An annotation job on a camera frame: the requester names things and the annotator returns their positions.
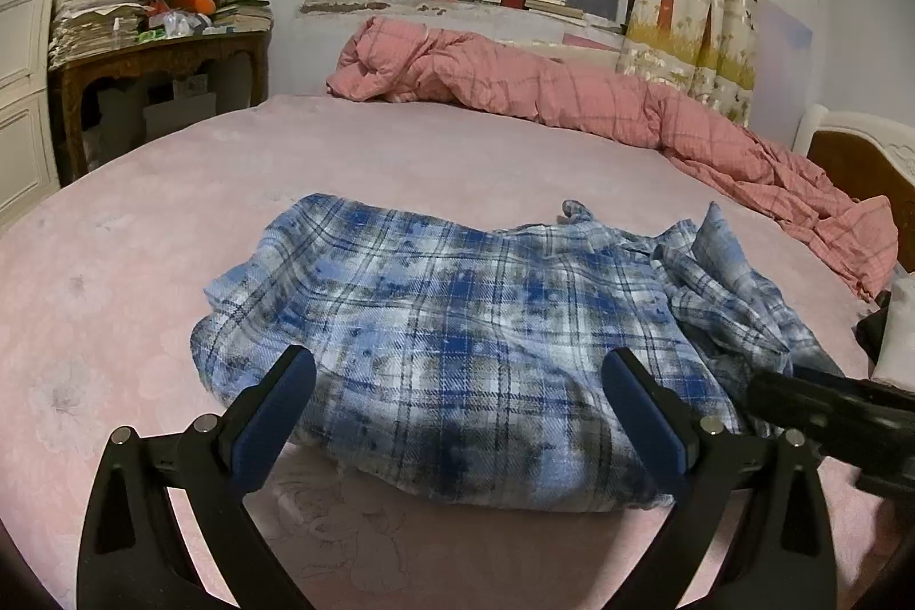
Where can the carved wooden desk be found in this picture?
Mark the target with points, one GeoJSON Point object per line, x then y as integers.
{"type": "Point", "coordinates": [143, 60]}

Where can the clear plastic bag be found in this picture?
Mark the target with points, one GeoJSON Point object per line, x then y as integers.
{"type": "Point", "coordinates": [171, 22]}

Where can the white and brown headboard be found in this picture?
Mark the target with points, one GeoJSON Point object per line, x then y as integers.
{"type": "Point", "coordinates": [858, 160]}

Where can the stack of papers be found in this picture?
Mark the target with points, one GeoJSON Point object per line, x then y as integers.
{"type": "Point", "coordinates": [93, 24]}

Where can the blue plaid shirt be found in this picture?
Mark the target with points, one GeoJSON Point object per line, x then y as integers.
{"type": "Point", "coordinates": [464, 331]}

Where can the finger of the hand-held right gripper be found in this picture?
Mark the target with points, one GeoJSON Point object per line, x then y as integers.
{"type": "Point", "coordinates": [843, 410]}

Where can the pink checked quilt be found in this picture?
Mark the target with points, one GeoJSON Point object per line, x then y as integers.
{"type": "Point", "coordinates": [572, 81]}

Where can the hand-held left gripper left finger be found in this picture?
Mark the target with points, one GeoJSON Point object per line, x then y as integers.
{"type": "Point", "coordinates": [275, 417]}

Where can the white cabinet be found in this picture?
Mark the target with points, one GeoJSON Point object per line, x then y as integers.
{"type": "Point", "coordinates": [21, 81]}

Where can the stack of books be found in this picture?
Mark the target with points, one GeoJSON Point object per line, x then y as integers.
{"type": "Point", "coordinates": [246, 13]}

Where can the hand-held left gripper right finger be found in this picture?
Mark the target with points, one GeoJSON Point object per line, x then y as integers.
{"type": "Point", "coordinates": [643, 420]}

